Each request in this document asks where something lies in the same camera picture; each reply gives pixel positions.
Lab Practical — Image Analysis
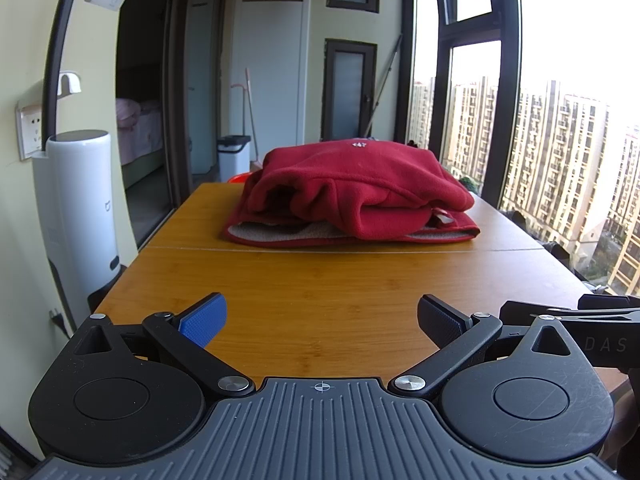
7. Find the black power plug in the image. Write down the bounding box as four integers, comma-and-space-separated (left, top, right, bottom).
48, 308, 72, 339

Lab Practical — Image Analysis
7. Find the black window frame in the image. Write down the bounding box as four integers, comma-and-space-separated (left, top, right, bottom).
399, 0, 524, 209

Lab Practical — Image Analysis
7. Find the bed with pink bedding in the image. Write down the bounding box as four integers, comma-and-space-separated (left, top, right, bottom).
115, 98, 165, 187

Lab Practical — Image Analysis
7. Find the white trash bin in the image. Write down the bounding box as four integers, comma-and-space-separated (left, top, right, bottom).
217, 134, 251, 182

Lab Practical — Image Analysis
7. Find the mop pole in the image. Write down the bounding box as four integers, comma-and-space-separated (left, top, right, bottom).
366, 34, 404, 139

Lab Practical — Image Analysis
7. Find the white door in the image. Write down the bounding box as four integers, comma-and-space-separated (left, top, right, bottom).
229, 0, 309, 147

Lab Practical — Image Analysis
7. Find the small dark framed window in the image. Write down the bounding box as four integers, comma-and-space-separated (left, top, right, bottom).
323, 38, 379, 142

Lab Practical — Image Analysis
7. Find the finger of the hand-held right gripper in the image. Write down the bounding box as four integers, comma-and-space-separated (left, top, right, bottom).
499, 300, 587, 322
577, 294, 640, 312

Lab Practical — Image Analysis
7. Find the red fleece hooded jacket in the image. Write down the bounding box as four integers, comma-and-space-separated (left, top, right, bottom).
222, 139, 482, 248

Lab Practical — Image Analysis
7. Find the white wall hook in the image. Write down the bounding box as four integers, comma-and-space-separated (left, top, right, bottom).
57, 72, 83, 97

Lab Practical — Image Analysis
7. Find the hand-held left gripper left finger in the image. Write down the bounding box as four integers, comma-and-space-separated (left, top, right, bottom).
70, 292, 256, 398

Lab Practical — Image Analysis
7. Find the white wall socket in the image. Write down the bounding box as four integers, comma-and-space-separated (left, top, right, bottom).
14, 102, 47, 162

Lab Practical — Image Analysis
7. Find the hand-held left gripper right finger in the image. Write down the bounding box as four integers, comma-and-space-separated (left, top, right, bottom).
387, 294, 578, 401

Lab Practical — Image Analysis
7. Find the white tower appliance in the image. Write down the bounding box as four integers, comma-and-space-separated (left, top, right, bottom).
32, 129, 127, 332

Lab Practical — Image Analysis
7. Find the black hose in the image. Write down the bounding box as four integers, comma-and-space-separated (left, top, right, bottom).
42, 0, 89, 144

